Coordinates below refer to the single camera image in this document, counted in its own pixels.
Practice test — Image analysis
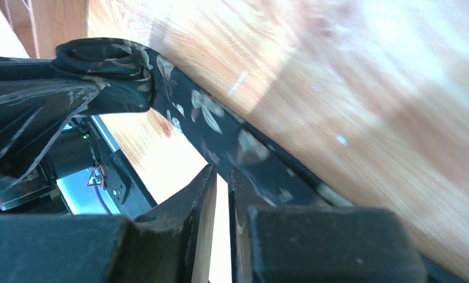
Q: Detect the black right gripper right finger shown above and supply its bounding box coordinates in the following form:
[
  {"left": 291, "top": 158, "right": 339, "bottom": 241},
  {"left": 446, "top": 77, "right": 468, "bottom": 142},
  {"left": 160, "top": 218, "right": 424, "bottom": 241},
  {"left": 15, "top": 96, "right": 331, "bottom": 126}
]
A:
[{"left": 228, "top": 169, "right": 428, "bottom": 282}]

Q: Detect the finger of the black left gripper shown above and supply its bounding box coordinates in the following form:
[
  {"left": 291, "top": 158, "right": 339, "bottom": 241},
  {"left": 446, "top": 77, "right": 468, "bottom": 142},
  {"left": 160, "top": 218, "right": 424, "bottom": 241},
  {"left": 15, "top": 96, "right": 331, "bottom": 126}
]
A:
[{"left": 0, "top": 57, "right": 100, "bottom": 180}]

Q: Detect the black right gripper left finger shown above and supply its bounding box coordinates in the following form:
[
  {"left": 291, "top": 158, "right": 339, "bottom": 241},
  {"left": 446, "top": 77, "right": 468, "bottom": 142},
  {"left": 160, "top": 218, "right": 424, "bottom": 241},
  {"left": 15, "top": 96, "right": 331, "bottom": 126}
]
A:
[{"left": 0, "top": 165, "right": 217, "bottom": 282}]

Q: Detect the black tie with gold pattern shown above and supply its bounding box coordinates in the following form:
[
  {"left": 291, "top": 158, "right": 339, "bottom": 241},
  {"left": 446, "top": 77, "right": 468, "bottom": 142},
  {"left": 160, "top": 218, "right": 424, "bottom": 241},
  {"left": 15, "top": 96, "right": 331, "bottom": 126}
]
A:
[{"left": 52, "top": 37, "right": 469, "bottom": 283}]

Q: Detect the orange wooden compartment tray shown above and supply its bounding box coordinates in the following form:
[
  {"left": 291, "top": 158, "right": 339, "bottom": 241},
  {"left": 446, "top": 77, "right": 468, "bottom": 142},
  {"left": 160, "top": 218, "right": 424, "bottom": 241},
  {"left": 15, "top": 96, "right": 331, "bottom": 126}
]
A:
[{"left": 0, "top": 0, "right": 89, "bottom": 59}]

